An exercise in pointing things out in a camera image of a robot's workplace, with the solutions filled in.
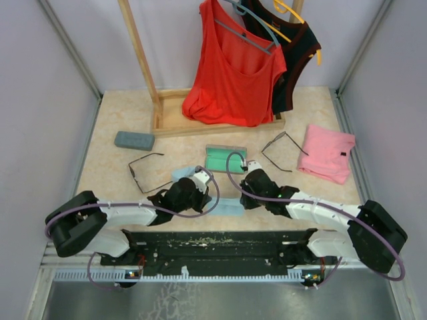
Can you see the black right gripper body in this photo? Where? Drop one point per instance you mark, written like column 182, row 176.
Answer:
column 251, row 202

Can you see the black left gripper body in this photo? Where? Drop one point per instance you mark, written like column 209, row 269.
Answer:
column 195, row 201

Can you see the grey glasses case green lining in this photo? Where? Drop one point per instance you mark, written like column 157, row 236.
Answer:
column 216, row 158

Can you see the light blue cleaning cloth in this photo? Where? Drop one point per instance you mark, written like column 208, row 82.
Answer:
column 184, row 172

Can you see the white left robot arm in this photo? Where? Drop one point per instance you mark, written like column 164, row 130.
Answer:
column 87, row 223

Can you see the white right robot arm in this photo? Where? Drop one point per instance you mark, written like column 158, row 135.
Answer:
column 365, row 232

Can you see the blue-grey glasses case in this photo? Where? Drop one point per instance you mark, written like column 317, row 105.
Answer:
column 137, row 141

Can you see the folded pink t-shirt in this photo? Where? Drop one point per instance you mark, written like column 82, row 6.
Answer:
column 326, row 154

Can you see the wooden clothes rack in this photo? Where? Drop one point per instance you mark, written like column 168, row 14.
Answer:
column 168, row 120

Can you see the red tank top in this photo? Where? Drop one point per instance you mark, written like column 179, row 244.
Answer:
column 236, row 74

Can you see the black maroon-trimmed tank top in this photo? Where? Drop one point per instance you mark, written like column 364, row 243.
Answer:
column 298, row 43

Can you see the grey clothes hanger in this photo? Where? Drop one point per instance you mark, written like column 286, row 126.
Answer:
column 250, row 30

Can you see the yellow clothes hanger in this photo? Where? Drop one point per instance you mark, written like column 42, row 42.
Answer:
column 294, row 10

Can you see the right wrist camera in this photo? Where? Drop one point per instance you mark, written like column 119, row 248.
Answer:
column 252, row 166

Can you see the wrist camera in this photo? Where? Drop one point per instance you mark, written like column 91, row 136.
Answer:
column 252, row 166
column 201, row 178

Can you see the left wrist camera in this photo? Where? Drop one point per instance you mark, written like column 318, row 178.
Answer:
column 201, row 178

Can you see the black frame eyeglasses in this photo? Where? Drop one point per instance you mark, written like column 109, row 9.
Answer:
column 147, row 174

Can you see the thin metal frame sunglasses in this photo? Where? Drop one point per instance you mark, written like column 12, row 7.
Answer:
column 280, row 146

